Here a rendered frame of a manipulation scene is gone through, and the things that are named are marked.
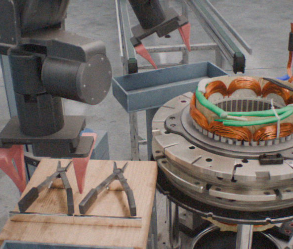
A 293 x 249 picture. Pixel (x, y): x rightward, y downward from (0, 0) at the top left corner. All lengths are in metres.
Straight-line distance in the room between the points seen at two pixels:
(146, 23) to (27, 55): 0.48
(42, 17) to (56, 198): 0.27
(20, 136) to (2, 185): 2.13
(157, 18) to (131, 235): 0.52
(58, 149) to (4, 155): 0.07
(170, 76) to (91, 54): 0.63
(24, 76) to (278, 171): 0.36
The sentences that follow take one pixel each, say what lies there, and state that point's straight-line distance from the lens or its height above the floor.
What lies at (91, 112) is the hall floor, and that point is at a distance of 3.39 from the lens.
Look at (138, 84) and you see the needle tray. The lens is 1.10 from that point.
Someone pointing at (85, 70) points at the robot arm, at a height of 1.29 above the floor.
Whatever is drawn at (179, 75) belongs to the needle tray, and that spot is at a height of 1.04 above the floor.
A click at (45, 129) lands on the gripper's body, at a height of 1.20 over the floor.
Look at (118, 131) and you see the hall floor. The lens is 3.09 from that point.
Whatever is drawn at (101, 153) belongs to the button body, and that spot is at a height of 1.01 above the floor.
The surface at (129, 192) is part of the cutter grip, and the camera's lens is 0.63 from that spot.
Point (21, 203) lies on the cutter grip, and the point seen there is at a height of 1.09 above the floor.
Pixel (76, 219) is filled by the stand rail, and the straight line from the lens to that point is 0.63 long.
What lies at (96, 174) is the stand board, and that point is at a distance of 0.73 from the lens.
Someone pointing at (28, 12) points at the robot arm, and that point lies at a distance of 0.52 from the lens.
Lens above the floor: 1.46
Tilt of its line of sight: 28 degrees down
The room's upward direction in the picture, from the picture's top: 2 degrees counter-clockwise
